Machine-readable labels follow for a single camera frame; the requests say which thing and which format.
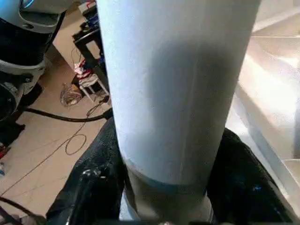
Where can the white stool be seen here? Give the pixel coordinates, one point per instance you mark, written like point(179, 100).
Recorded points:
point(90, 86)

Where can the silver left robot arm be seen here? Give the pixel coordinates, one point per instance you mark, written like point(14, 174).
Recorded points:
point(23, 35)

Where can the white plastic table leg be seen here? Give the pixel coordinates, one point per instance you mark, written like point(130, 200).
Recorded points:
point(175, 82)

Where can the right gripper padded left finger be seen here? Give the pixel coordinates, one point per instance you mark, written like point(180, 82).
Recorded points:
point(93, 187)

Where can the white plastic table top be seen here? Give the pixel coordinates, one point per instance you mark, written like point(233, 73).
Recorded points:
point(269, 112)

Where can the black side table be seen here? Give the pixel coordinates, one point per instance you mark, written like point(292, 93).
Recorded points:
point(90, 47)

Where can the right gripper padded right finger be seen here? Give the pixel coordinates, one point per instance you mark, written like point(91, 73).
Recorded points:
point(243, 192)

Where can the red white striped cloth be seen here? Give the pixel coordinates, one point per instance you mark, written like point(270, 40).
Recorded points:
point(83, 72)

